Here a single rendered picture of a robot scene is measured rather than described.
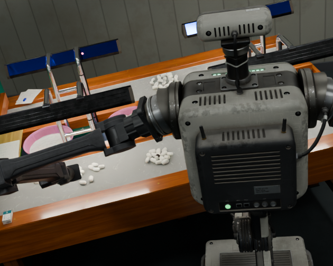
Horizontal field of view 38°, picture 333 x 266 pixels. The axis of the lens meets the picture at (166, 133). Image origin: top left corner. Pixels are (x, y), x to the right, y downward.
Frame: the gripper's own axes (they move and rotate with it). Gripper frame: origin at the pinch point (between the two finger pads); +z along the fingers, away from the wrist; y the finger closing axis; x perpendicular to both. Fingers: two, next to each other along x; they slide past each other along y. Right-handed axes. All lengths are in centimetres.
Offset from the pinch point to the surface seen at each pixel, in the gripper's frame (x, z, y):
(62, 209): 13.7, -1.2, 6.7
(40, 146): -21, 45, 20
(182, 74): -48, 78, -66
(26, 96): -58, 86, 30
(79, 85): -38.6, 6.7, -11.2
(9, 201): 4.6, 13.6, 32.2
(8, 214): 10.2, -0.3, 29.6
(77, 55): -60, 33, -11
